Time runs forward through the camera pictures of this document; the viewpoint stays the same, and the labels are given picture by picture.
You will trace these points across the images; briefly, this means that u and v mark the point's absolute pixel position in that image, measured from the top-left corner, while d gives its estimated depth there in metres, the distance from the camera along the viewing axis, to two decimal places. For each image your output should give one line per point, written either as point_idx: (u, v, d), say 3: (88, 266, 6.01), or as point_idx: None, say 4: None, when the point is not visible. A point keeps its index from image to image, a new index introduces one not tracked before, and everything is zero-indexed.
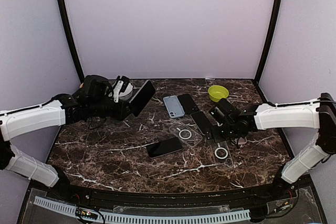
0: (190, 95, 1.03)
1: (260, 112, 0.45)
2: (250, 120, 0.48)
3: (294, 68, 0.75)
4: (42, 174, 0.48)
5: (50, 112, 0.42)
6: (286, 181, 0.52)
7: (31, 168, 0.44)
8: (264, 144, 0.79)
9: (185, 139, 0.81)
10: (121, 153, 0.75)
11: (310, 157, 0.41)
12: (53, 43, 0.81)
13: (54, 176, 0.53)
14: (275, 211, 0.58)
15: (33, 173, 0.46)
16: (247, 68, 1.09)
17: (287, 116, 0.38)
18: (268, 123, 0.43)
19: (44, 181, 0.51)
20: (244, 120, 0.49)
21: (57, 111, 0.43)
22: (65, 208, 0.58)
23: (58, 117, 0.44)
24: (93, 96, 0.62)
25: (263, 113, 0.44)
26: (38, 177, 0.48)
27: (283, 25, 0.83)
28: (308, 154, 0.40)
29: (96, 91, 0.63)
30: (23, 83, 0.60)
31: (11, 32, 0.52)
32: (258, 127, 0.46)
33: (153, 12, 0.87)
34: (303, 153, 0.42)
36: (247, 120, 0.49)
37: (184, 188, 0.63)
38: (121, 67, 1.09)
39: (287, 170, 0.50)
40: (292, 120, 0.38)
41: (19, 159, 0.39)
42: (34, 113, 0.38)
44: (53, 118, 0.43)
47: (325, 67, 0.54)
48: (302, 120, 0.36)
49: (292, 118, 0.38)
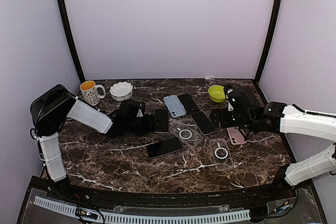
0: (190, 95, 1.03)
1: (288, 114, 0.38)
2: (275, 120, 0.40)
3: (293, 68, 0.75)
4: (59, 165, 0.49)
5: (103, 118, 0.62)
6: (289, 182, 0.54)
7: (56, 151, 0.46)
8: (264, 144, 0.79)
9: (186, 139, 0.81)
10: (121, 153, 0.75)
11: (317, 167, 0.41)
12: (53, 43, 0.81)
13: (62, 173, 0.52)
14: (275, 211, 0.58)
15: (54, 159, 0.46)
16: (247, 68, 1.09)
17: (313, 125, 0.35)
18: (290, 128, 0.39)
19: (52, 172, 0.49)
20: (267, 120, 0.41)
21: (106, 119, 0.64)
22: (65, 208, 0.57)
23: (102, 124, 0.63)
24: (127, 116, 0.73)
25: (292, 116, 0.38)
26: (54, 167, 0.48)
27: (283, 26, 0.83)
28: (318, 163, 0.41)
29: (131, 113, 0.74)
30: (23, 84, 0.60)
31: (11, 33, 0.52)
32: (281, 130, 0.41)
33: (153, 12, 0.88)
34: (316, 160, 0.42)
36: (272, 119, 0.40)
37: (184, 188, 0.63)
38: (121, 67, 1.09)
39: (296, 176, 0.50)
40: (318, 130, 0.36)
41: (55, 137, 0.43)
42: (95, 111, 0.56)
44: (100, 122, 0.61)
47: (325, 67, 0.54)
48: (328, 132, 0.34)
49: (315, 128, 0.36)
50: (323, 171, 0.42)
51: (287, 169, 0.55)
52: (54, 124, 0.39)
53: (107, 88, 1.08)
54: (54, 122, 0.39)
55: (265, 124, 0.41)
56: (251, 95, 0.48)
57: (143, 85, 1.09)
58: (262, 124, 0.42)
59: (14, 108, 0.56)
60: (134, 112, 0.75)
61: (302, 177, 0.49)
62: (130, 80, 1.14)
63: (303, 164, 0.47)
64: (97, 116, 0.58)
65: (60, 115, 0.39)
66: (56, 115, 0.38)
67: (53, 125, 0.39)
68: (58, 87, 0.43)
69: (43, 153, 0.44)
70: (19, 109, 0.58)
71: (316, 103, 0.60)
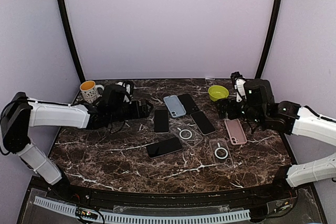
0: (190, 95, 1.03)
1: (303, 117, 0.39)
2: (289, 121, 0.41)
3: (293, 68, 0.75)
4: (48, 170, 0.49)
5: (76, 113, 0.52)
6: (289, 183, 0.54)
7: (40, 160, 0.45)
8: (264, 144, 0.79)
9: (185, 139, 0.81)
10: (121, 153, 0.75)
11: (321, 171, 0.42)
12: (52, 43, 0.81)
13: (58, 175, 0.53)
14: (275, 211, 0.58)
15: (41, 167, 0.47)
16: (247, 68, 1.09)
17: (323, 130, 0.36)
18: (303, 131, 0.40)
19: (47, 176, 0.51)
20: (281, 118, 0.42)
21: (82, 113, 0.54)
22: (65, 208, 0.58)
23: (79, 119, 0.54)
24: (111, 104, 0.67)
25: (306, 119, 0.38)
26: (44, 172, 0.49)
27: (283, 25, 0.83)
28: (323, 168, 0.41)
29: (115, 99, 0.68)
30: (23, 84, 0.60)
31: (11, 33, 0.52)
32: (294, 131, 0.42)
33: (153, 12, 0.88)
34: (321, 165, 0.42)
36: (285, 119, 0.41)
37: (184, 188, 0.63)
38: (121, 67, 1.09)
39: (299, 177, 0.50)
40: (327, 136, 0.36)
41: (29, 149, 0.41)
42: (62, 109, 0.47)
44: (75, 118, 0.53)
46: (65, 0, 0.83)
47: (325, 67, 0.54)
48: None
49: (325, 133, 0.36)
50: (326, 176, 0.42)
51: (289, 170, 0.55)
52: (20, 139, 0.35)
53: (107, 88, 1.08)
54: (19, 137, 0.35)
55: (279, 123, 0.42)
56: (270, 91, 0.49)
57: (143, 85, 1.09)
58: (275, 123, 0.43)
59: None
60: (119, 99, 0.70)
61: (305, 179, 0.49)
62: (130, 80, 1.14)
63: (306, 168, 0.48)
64: (70, 115, 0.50)
65: (23, 129, 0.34)
66: (20, 130, 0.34)
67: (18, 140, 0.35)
68: (18, 98, 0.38)
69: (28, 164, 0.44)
70: None
71: (316, 102, 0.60)
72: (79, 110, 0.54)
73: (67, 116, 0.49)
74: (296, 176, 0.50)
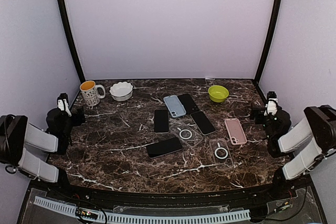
0: (190, 95, 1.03)
1: (282, 138, 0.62)
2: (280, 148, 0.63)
3: (293, 69, 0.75)
4: (45, 171, 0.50)
5: (49, 138, 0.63)
6: (285, 176, 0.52)
7: (34, 166, 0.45)
8: (264, 144, 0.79)
9: (185, 139, 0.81)
10: (121, 153, 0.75)
11: (311, 158, 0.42)
12: (52, 42, 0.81)
13: (54, 169, 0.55)
14: (275, 211, 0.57)
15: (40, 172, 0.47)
16: (247, 68, 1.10)
17: (294, 134, 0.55)
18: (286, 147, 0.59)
19: (49, 176, 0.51)
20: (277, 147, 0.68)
21: (52, 137, 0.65)
22: (65, 208, 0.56)
23: (52, 144, 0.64)
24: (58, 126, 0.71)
25: (285, 138, 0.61)
26: (45, 174, 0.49)
27: (283, 26, 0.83)
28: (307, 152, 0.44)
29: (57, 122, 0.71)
30: (23, 84, 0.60)
31: (10, 33, 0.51)
32: (283, 149, 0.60)
33: (153, 13, 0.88)
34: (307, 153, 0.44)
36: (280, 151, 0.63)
37: (184, 188, 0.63)
38: (121, 68, 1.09)
39: (294, 169, 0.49)
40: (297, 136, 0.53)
41: (27, 157, 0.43)
42: (42, 132, 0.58)
44: (50, 142, 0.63)
46: None
47: (325, 68, 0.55)
48: (302, 131, 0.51)
49: (295, 135, 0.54)
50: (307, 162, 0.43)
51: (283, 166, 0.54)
52: (16, 153, 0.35)
53: (107, 88, 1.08)
54: (14, 152, 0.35)
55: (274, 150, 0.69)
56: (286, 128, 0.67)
57: (143, 85, 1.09)
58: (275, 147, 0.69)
59: (14, 108, 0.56)
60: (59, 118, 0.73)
61: (296, 170, 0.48)
62: (130, 80, 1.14)
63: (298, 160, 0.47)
64: (45, 139, 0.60)
65: (14, 146, 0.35)
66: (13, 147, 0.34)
67: (16, 156, 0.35)
68: (8, 119, 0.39)
69: (31, 174, 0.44)
70: (19, 109, 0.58)
71: (316, 103, 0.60)
72: (51, 137, 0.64)
73: (44, 139, 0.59)
74: (293, 162, 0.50)
